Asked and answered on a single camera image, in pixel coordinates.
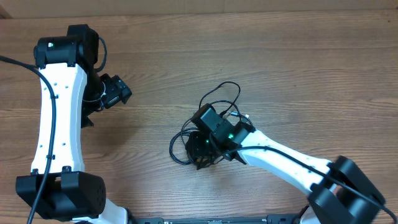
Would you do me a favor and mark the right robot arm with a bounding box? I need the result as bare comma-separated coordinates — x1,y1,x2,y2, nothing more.
185,104,386,223

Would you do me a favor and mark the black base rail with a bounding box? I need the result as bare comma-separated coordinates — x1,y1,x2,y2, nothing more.
129,214,300,224

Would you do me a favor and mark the cardboard wall panel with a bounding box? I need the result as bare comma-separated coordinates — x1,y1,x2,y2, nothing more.
1,0,397,19

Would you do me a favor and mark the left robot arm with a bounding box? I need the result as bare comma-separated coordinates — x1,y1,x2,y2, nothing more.
16,24,135,223

